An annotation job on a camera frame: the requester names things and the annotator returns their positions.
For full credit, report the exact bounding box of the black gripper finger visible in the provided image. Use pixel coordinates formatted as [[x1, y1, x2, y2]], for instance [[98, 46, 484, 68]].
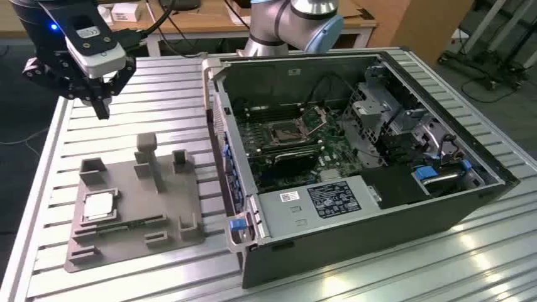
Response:
[[19, 56, 105, 121], [102, 55, 137, 120]]

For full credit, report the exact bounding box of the silver CPU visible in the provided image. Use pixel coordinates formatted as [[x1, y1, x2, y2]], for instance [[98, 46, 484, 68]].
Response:
[[82, 192, 119, 221]]

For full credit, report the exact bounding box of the black RAM slot bank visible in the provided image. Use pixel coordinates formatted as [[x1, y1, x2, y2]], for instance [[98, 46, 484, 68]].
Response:
[[241, 104, 303, 120], [250, 140, 321, 155]]

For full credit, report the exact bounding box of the CPU socket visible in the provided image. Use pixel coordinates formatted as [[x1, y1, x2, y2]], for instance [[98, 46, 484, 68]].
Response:
[[267, 121, 314, 148]]

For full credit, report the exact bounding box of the white box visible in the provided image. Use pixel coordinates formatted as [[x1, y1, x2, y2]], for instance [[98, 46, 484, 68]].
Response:
[[110, 3, 141, 23]]

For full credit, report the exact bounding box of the wooden desk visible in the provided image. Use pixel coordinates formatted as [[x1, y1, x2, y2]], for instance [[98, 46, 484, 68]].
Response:
[[0, 0, 378, 57]]

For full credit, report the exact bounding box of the black pouch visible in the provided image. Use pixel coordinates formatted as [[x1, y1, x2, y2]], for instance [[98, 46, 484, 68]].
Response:
[[157, 0, 198, 9]]

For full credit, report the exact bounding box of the small cardboard box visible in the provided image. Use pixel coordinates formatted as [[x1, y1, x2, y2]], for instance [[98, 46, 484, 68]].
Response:
[[223, 0, 253, 26]]

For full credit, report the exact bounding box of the grey parts rack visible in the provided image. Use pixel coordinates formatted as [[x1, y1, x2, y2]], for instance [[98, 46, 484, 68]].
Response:
[[62, 132, 207, 274]]

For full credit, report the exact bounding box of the metal socket cover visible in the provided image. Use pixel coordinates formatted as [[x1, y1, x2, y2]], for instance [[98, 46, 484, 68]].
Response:
[[295, 105, 337, 139]]

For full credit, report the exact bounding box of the green RAM stick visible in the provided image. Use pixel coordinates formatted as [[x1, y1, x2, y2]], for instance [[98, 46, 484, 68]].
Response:
[[95, 220, 147, 235]]

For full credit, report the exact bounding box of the black graphics card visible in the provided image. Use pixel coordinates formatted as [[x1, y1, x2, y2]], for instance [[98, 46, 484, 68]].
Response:
[[263, 149, 321, 179]]

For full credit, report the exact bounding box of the green motherboard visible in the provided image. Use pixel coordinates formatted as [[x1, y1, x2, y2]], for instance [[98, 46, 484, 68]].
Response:
[[231, 103, 366, 194]]

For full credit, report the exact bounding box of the brown cardboard sheet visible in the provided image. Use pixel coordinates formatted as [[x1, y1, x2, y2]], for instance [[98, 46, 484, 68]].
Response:
[[334, 0, 378, 28]]

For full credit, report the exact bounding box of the metal drive cage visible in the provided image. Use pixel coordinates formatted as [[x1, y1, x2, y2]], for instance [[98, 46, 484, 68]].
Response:
[[343, 64, 425, 167]]

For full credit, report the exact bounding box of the silver power supply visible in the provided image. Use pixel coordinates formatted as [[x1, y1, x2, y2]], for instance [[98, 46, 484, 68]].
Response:
[[255, 176, 382, 238]]

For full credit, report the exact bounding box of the wooden cabinet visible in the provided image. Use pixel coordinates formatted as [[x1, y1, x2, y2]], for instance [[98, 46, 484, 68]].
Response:
[[389, 0, 476, 67]]

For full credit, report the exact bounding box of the black open PC case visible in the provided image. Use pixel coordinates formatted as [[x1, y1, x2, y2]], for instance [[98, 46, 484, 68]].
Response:
[[199, 50, 520, 289]]

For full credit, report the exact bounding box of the blue disk carrier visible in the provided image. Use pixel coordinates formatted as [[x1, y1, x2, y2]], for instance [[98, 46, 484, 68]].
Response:
[[413, 166, 438, 186]]

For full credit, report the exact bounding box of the black wheeled equipment stand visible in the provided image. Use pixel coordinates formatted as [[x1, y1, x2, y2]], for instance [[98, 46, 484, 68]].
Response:
[[435, 0, 537, 92]]

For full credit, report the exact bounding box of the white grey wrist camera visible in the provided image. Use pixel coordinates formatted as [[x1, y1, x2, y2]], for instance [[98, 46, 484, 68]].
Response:
[[47, 0, 126, 79]]

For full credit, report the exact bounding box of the black camera cable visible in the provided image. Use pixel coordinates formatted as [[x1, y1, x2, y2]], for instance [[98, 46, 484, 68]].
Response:
[[110, 0, 177, 53]]

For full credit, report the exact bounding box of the cable with metal plug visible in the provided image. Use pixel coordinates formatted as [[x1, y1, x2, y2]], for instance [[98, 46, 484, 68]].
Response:
[[161, 18, 209, 59]]

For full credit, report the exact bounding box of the blue card retention bracket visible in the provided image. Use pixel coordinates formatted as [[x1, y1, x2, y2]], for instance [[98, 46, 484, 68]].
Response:
[[219, 131, 243, 205]]

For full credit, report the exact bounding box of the black internal cable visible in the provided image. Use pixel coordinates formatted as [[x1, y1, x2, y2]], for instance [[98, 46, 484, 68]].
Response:
[[305, 73, 358, 104]]

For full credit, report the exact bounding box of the black plastic duct cover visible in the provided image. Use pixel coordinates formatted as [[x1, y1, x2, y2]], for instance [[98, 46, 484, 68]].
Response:
[[359, 165, 434, 211]]

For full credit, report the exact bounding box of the internal wire bundle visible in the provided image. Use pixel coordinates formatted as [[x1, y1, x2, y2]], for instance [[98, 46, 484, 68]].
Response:
[[434, 133, 462, 164]]

